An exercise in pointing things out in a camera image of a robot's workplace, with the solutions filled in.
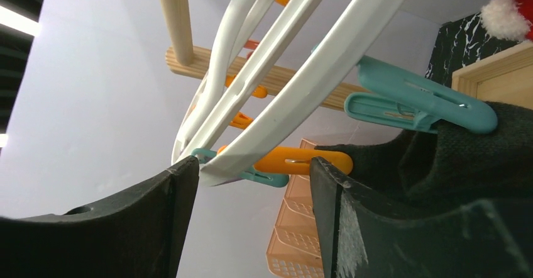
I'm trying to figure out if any wooden hanger rack frame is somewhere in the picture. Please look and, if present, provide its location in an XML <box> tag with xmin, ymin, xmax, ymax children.
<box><xmin>153</xmin><ymin>0</ymin><xmax>533</xmax><ymax>113</ymax></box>

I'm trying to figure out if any white round clip hanger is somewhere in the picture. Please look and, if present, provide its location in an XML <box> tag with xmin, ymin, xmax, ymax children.
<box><xmin>160</xmin><ymin>0</ymin><xmax>404</xmax><ymax>186</ymax></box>

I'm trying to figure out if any orange clothes peg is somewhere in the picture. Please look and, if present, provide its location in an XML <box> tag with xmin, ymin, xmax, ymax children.
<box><xmin>216</xmin><ymin>145</ymin><xmax>354</xmax><ymax>177</ymax></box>

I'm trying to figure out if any red sock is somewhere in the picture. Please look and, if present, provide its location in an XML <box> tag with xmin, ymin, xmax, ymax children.
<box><xmin>480</xmin><ymin>0</ymin><xmax>532</xmax><ymax>42</ymax></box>

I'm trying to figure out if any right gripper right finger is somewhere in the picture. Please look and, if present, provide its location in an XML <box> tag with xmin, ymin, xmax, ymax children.
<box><xmin>310</xmin><ymin>158</ymin><xmax>532</xmax><ymax>277</ymax></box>

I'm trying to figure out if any peach mesh file organizer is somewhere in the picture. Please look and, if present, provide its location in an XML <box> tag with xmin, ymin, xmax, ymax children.
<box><xmin>265</xmin><ymin>138</ymin><xmax>326</xmax><ymax>278</ymax></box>

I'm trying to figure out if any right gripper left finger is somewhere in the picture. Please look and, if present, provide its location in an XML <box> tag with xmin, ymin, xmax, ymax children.
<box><xmin>1</xmin><ymin>156</ymin><xmax>199</xmax><ymax>277</ymax></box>

